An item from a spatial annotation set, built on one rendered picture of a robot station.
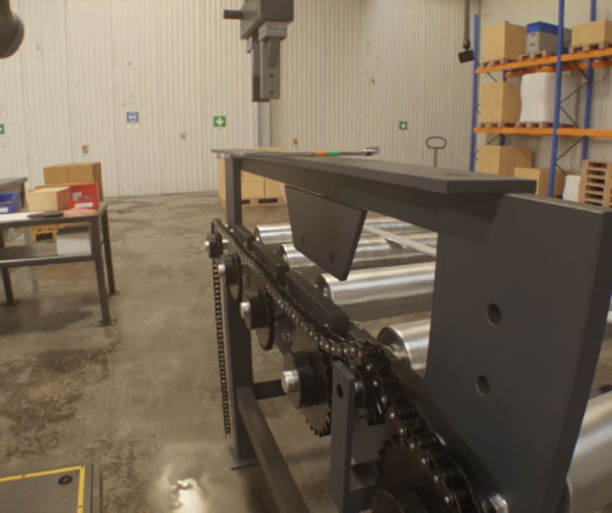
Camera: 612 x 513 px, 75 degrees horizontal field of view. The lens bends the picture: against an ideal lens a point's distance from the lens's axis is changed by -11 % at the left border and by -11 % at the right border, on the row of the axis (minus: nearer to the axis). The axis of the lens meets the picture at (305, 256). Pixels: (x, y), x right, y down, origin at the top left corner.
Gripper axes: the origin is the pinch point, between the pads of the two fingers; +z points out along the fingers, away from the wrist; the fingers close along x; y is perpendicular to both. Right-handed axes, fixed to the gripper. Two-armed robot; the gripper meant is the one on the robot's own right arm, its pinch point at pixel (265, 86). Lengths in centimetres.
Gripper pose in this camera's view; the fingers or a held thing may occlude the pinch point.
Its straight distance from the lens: 68.4
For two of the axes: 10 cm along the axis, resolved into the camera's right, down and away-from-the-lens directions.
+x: 3.3, 2.4, -9.1
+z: 0.0, 9.7, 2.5
